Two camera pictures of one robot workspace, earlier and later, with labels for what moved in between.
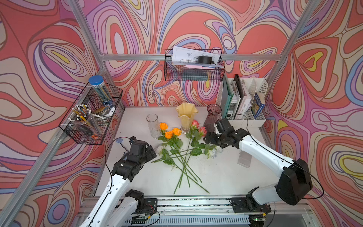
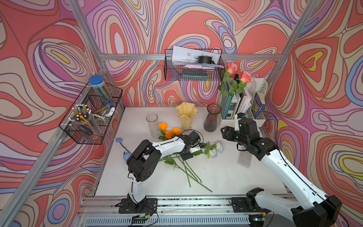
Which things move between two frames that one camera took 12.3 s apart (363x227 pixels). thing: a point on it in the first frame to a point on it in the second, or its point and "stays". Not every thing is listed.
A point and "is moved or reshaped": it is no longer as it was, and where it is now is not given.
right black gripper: x=210 y=135 to x=227 y=135
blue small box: x=257 y=107 stays
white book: x=244 y=104 stays
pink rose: x=202 y=132 to x=245 y=77
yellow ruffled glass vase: x=185 y=111 stays
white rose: x=158 y=148 is moved or reshaped
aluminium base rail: x=208 y=212 stays
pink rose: x=194 y=125 to x=230 y=68
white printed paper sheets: x=180 y=55 stays
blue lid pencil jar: x=97 y=83 stays
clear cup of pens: x=81 y=117 stays
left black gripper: x=150 y=153 to x=186 y=157
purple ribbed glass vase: x=213 y=114 stays
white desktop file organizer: x=243 y=100 stays
